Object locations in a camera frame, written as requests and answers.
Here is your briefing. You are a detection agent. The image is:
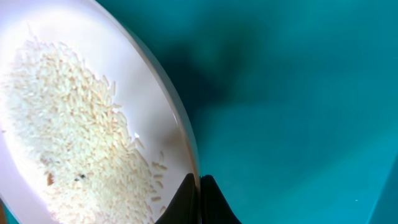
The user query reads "pile of white rice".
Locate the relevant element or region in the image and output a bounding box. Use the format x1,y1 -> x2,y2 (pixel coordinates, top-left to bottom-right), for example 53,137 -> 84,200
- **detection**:
1,39 -> 162,223

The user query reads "teal plastic tray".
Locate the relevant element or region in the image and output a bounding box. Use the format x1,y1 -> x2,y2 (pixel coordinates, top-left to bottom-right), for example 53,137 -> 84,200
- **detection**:
101,0 -> 397,223

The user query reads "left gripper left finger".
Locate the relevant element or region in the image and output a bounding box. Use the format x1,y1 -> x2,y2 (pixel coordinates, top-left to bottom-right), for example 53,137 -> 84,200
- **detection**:
155,173 -> 199,224

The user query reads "large white plate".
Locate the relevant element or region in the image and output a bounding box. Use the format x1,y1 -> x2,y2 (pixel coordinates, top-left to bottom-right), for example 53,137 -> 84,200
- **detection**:
1,0 -> 200,223

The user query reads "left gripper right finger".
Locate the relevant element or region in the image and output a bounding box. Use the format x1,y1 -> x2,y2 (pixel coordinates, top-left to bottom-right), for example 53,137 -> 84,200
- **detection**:
200,175 -> 241,224

